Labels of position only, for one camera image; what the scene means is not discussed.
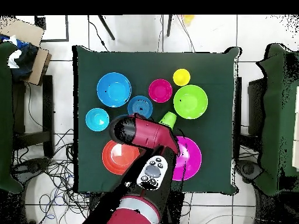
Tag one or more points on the ribbed blue bowl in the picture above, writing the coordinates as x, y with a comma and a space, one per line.
135, 103

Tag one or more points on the green cup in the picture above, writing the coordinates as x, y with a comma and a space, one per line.
170, 117

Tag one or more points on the green bowl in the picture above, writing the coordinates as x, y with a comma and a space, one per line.
190, 102

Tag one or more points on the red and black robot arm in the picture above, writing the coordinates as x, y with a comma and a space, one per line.
149, 133

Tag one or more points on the small red bowl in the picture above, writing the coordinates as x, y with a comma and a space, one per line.
160, 90

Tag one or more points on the large blue bowl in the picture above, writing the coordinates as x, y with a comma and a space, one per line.
114, 89

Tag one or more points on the small turquoise bowl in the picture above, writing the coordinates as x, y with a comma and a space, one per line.
97, 119

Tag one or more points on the orange-red bowl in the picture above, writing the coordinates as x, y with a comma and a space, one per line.
116, 158

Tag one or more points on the dark green table cloth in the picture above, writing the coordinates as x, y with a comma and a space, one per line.
149, 65

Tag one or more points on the yellow cup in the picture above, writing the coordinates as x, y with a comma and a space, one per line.
181, 77

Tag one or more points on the large pink bowl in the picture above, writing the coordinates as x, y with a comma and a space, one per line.
191, 158

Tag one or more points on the black stool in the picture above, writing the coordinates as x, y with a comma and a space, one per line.
48, 105

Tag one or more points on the black tripod leg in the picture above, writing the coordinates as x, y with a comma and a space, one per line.
106, 26
169, 25

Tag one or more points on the black power brick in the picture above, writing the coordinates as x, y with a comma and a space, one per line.
94, 203

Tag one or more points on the yellow object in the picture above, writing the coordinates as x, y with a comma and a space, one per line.
188, 18

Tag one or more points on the cardboard box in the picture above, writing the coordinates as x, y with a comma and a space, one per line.
39, 65

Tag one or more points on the bundle of clothes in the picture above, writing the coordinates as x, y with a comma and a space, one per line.
23, 58

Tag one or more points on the green cloth side table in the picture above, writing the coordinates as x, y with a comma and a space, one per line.
273, 116
4, 105

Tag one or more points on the black square frame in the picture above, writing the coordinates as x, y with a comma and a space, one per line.
67, 28

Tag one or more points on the black pedestal foot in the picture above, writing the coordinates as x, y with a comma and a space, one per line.
32, 165
247, 169

